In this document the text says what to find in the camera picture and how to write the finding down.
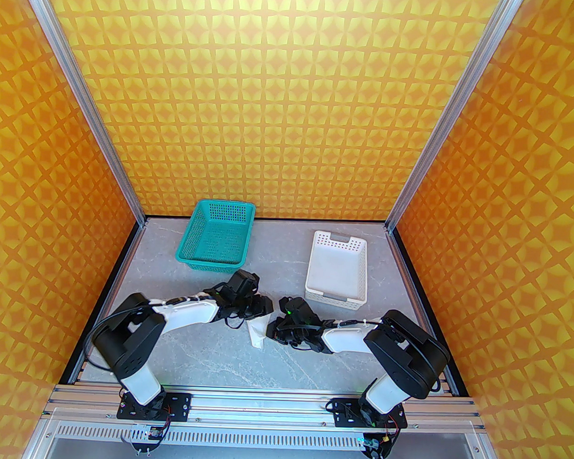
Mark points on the white paper napkin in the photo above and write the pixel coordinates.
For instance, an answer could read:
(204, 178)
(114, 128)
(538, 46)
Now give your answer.
(257, 333)

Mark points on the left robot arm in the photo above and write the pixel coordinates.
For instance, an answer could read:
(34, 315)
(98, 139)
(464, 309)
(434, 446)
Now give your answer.
(190, 310)

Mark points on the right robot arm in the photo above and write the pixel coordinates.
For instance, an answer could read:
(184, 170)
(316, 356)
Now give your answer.
(346, 337)

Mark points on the teal plastic basket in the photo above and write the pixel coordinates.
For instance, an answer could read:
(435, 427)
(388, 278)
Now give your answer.
(216, 242)

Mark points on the white plastic basket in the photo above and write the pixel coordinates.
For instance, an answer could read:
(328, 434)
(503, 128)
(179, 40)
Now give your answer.
(334, 272)

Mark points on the black table edge strip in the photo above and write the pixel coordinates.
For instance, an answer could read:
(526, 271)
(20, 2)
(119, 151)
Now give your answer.
(412, 270)
(122, 260)

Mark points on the small circuit board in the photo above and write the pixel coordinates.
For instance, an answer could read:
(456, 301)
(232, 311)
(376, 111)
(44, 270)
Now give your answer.
(151, 434)
(375, 445)

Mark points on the aluminium extrusion rail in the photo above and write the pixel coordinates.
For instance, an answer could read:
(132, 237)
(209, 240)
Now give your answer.
(262, 401)

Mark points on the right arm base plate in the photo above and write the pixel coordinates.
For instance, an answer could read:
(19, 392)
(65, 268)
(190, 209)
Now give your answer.
(341, 408)

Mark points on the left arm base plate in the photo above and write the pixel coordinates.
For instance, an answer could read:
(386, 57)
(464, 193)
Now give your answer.
(180, 403)

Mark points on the aluminium frame post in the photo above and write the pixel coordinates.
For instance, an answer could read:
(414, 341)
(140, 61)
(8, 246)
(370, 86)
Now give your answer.
(85, 95)
(453, 107)

